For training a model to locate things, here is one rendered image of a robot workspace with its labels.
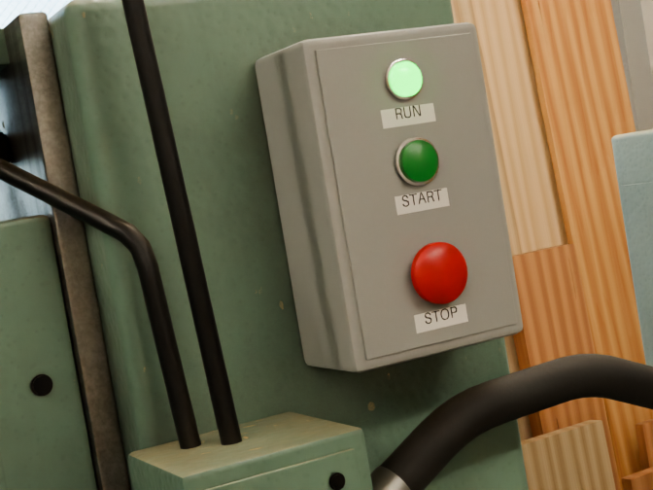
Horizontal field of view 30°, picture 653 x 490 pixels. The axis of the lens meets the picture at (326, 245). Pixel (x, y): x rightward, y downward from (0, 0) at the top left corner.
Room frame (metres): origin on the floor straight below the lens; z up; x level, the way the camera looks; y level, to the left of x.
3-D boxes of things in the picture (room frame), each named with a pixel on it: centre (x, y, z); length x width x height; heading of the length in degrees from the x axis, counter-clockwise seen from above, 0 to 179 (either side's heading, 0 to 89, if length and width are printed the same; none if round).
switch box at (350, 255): (0.62, -0.04, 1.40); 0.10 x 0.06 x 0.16; 116
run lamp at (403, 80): (0.59, -0.05, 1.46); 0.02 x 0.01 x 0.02; 116
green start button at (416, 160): (0.59, -0.05, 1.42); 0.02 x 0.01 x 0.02; 116
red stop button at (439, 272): (0.59, -0.05, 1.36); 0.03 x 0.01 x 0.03; 116
